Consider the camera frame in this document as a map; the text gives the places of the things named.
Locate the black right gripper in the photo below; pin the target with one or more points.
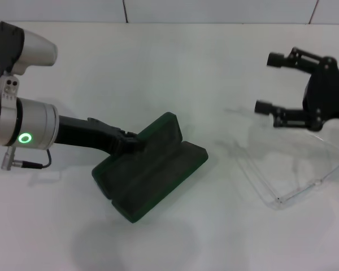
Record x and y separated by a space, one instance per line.
327 93

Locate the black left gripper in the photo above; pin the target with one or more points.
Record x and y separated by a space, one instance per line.
84 134

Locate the green glasses case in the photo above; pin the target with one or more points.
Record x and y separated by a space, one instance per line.
158 169

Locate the clear white glasses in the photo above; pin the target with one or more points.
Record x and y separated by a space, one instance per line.
279 203

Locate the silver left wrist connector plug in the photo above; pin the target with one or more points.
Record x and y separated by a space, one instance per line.
8 159

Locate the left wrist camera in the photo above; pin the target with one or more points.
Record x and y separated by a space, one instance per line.
10 87

